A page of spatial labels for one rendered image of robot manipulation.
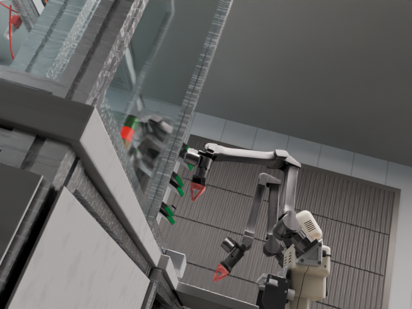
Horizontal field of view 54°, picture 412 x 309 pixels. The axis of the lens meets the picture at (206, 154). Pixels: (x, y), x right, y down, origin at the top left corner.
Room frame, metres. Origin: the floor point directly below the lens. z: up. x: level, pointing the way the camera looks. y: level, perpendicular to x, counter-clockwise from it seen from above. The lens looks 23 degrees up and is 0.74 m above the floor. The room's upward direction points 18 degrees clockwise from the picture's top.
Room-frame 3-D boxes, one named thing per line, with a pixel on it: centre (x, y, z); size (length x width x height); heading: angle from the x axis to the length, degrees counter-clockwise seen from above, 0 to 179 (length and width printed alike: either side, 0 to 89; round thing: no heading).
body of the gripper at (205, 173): (1.70, -0.01, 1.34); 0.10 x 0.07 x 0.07; 174
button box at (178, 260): (1.56, -0.02, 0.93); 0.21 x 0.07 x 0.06; 174
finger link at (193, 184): (1.71, -0.01, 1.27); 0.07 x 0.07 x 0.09; 84
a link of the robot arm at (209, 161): (1.70, 0.00, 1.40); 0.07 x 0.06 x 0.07; 98
